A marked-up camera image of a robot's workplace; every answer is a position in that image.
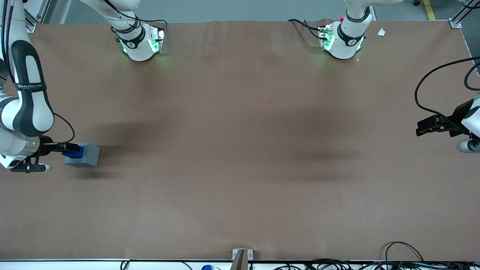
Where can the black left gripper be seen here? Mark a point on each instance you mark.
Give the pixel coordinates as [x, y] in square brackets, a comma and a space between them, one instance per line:
[458, 114]

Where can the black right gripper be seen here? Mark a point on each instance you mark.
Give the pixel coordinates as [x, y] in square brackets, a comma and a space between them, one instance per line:
[46, 149]

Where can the blue plastic part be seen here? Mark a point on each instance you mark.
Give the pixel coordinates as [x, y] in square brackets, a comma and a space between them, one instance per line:
[75, 154]

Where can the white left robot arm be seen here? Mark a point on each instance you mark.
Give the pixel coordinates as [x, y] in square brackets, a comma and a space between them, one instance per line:
[347, 45]

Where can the gray square base block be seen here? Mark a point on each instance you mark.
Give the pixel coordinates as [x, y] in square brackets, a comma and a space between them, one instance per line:
[91, 155]

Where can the small white paper scrap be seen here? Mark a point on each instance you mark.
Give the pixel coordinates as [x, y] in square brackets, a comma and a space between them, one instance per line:
[381, 32]

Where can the brown paper table cover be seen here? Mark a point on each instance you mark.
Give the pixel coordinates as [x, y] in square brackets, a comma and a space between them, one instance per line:
[240, 168]

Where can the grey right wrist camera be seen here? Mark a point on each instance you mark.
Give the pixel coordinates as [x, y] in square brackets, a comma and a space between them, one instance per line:
[32, 168]

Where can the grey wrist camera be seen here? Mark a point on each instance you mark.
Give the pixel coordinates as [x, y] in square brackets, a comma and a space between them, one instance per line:
[467, 146]
[32, 168]

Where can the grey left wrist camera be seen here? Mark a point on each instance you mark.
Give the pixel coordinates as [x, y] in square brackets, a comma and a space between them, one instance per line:
[467, 146]

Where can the aluminium frame post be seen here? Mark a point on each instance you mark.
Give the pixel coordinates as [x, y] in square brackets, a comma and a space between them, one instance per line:
[459, 15]
[35, 17]

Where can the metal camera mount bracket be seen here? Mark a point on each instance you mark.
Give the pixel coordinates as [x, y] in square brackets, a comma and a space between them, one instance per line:
[242, 257]

